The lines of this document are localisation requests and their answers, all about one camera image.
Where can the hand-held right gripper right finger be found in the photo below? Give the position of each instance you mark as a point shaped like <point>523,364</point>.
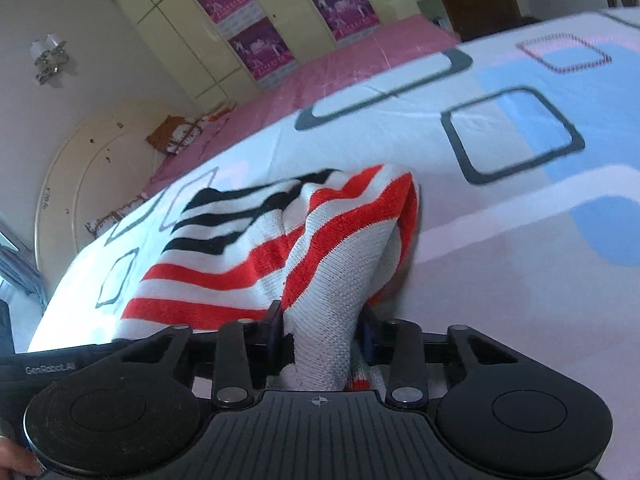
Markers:
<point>369,345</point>

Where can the cream wardrobe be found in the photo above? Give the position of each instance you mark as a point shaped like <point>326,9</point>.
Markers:
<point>165,25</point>

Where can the pink bed sheet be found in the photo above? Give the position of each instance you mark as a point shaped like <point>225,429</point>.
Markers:
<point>310,85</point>

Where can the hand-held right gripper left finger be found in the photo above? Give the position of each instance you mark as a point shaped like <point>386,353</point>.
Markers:
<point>273,330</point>

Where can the white pillow with brown trim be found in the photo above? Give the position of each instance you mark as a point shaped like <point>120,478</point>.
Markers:
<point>110,216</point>

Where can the grey window curtain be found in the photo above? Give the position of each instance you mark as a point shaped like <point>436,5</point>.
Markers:
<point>20,265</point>

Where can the person's left hand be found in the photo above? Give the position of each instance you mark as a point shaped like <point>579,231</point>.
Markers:
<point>17,457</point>

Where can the glass wall lamp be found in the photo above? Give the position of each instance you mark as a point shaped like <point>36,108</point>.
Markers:
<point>50,57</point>

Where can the cream round headboard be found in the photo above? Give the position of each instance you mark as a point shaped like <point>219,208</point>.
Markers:
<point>90,160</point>

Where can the white black red striped sweater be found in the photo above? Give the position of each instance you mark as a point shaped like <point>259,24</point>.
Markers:
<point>325,240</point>

